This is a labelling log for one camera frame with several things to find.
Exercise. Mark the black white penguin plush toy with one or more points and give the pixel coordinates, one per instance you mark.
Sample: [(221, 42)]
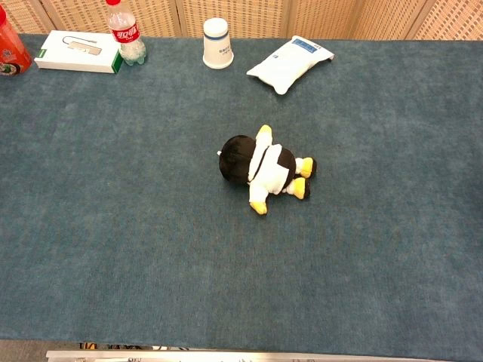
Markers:
[(269, 166)]

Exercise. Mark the yellow black robot base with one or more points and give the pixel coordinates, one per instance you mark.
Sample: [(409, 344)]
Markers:
[(113, 345)]

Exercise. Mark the blue felt table mat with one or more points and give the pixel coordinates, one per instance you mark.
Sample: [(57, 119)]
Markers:
[(151, 226)]

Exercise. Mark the white snack bag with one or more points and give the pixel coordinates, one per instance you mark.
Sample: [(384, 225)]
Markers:
[(290, 62)]

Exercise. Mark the white paper cup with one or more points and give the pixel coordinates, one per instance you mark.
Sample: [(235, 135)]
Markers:
[(217, 45)]

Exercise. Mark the woven rattan folding screen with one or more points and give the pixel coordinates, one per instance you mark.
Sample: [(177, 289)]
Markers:
[(264, 15)]

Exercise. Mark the clear cola bottle red label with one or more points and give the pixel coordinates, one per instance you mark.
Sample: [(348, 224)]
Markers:
[(126, 35)]

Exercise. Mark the white green product box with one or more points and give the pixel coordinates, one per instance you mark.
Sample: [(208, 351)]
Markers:
[(79, 53)]

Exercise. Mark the red snack canister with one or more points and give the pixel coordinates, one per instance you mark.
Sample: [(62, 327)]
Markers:
[(9, 51)]

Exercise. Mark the aluminium frame rail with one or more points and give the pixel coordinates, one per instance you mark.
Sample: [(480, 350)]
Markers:
[(188, 356)]

